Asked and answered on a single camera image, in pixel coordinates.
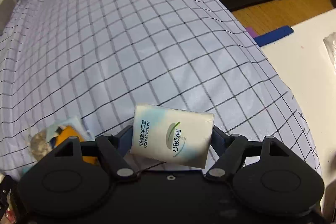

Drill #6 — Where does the blue foam mat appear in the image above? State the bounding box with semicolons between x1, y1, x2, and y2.
254;26;294;47

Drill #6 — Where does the blue grid checked tablecloth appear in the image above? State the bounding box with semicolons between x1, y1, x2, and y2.
1;0;321;179

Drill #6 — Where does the white pocket tissue pack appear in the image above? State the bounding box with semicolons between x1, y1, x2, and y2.
130;104;214;169

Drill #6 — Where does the grey cardboard box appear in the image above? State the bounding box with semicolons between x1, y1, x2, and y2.
0;0;18;35

